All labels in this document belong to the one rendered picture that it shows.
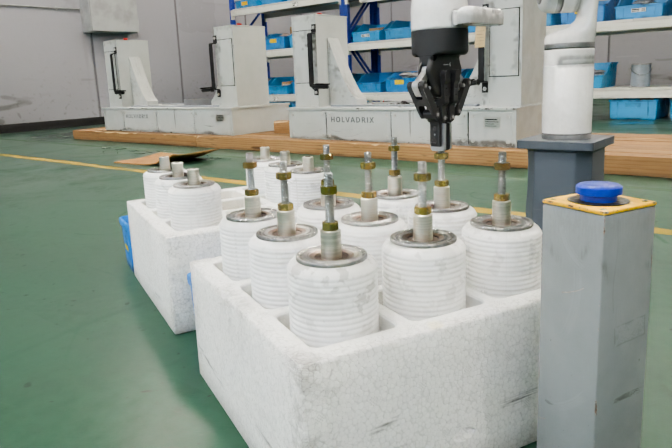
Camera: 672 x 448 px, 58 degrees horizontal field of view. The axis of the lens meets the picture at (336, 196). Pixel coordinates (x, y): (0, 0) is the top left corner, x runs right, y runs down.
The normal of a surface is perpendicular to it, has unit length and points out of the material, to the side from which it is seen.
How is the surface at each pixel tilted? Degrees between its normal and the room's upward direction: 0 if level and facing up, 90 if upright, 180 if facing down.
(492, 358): 90
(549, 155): 90
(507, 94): 90
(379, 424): 90
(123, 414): 0
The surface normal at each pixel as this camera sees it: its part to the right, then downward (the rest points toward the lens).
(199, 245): 0.47, 0.15
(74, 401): -0.04, -0.98
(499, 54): -0.63, 0.18
